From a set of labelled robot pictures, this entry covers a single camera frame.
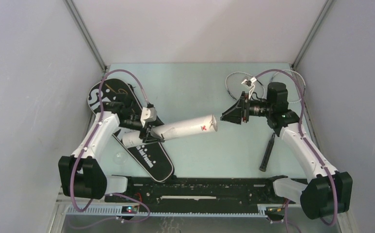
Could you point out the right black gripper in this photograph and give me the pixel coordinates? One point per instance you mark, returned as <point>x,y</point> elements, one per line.
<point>240,109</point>

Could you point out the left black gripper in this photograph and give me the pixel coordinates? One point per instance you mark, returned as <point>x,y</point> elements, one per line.
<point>150,138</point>

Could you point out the clear round tube lid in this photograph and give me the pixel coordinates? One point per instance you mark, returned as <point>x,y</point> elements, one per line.
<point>213,124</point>

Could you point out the white shuttlecock tube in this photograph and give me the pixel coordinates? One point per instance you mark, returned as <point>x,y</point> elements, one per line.
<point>171,131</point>

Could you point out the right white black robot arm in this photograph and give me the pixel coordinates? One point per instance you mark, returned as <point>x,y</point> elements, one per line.
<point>327,191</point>

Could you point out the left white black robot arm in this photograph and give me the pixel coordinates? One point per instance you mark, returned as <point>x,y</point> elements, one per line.
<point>80,173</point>

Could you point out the left white badminton racket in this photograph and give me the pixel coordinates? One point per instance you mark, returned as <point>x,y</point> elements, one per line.
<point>271,141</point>

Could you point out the white badminton racket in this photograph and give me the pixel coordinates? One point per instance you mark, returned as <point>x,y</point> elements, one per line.
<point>271,141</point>
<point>294,97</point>

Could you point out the right white badminton racket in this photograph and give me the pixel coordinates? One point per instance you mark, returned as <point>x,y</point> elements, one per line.
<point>294,97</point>

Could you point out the black racket cover bag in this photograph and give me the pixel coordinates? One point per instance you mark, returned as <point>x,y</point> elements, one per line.
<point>152,157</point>

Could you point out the left electronics board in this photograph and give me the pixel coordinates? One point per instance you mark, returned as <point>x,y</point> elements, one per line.
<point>134,209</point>

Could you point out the electronics board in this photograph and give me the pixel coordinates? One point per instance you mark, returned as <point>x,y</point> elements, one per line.
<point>134,209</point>
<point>275,215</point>

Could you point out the right electronics board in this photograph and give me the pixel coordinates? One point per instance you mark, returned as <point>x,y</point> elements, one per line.
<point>275,215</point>

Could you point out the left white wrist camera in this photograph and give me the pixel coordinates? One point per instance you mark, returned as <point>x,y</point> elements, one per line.
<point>148,114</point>

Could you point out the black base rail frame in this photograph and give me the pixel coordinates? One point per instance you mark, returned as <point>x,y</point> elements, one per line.
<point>202,196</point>

